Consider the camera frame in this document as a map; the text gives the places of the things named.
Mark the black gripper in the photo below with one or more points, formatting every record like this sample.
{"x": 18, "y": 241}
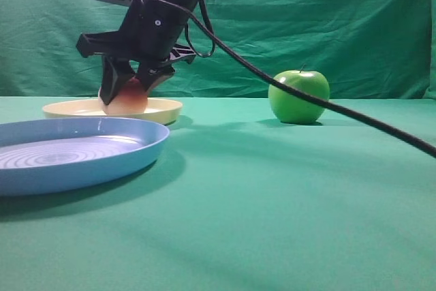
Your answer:
{"x": 148, "y": 35}

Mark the red yellow bread bun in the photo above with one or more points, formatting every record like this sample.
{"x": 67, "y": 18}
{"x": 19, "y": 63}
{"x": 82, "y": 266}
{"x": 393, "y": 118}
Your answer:
{"x": 132, "y": 99}

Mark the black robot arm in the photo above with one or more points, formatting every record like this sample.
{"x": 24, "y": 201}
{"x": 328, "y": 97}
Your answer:
{"x": 144, "y": 47}

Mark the yellow plastic plate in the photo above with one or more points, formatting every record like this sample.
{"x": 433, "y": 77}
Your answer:
{"x": 160, "y": 110}

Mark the blue plastic plate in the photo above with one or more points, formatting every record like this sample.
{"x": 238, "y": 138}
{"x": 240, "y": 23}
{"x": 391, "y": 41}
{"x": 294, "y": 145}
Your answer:
{"x": 56, "y": 155}

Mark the green apple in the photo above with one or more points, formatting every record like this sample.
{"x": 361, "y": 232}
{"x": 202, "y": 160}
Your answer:
{"x": 290, "y": 109}

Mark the green table cloth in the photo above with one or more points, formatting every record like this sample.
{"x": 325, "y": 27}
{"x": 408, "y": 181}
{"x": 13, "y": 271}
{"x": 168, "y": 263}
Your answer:
{"x": 238, "y": 201}

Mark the green backdrop cloth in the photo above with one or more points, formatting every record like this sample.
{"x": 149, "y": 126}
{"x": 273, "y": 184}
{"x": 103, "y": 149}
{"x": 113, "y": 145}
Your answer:
{"x": 365, "y": 48}

